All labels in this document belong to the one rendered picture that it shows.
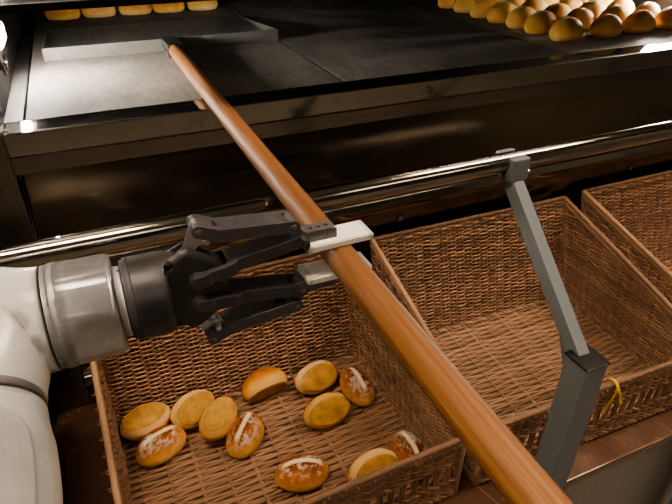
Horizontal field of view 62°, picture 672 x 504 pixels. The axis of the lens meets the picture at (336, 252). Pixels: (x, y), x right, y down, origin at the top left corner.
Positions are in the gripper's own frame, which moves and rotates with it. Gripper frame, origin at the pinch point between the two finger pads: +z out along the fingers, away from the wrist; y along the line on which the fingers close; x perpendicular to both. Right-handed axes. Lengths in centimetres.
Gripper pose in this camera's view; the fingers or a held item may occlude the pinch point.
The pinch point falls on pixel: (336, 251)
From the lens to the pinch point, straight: 56.3
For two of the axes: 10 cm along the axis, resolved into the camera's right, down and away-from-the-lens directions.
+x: 4.0, 4.9, -7.7
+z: 9.2, -2.1, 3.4
